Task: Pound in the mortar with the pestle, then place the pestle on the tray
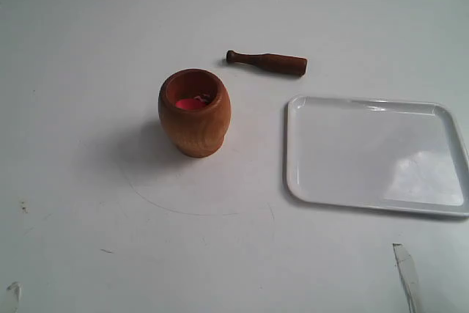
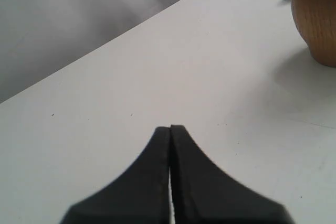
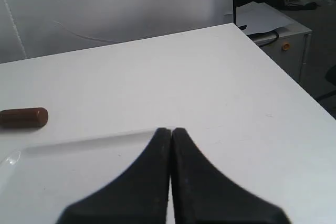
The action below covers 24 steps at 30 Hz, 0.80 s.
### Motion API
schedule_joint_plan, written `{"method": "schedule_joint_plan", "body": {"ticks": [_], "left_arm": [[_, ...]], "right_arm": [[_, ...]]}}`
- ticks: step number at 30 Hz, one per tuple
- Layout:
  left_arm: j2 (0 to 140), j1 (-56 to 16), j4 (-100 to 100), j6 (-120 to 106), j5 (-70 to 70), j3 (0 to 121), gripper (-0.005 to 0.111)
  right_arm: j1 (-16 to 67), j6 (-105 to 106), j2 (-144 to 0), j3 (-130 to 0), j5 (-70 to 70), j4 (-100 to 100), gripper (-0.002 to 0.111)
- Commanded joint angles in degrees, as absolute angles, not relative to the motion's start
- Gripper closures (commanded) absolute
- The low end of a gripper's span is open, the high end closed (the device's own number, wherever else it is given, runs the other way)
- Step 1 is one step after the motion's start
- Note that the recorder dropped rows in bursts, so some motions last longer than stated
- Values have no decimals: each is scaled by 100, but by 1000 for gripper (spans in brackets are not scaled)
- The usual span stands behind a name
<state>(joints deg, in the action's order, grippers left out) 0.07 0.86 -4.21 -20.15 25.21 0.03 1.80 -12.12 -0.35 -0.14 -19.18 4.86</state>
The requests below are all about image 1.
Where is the dark wooden pestle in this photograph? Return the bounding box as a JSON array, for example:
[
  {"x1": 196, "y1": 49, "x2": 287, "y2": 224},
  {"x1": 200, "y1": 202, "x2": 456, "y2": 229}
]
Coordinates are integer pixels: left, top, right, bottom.
[{"x1": 226, "y1": 50, "x2": 308, "y2": 77}]

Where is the wooden mortar bowl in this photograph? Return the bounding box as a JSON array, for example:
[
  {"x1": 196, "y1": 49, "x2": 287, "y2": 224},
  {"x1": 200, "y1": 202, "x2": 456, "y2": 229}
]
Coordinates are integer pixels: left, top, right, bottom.
[{"x1": 158, "y1": 68, "x2": 232, "y2": 158}]

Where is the red object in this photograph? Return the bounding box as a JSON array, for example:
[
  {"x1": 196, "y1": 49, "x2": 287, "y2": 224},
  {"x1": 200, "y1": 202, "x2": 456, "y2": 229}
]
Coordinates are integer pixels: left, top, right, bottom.
[{"x1": 175, "y1": 97, "x2": 207, "y2": 111}]

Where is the white plastic tray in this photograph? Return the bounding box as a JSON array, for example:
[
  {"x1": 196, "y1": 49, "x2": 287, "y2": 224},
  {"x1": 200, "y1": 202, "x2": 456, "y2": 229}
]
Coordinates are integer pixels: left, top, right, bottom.
[{"x1": 284, "y1": 95, "x2": 468, "y2": 218}]

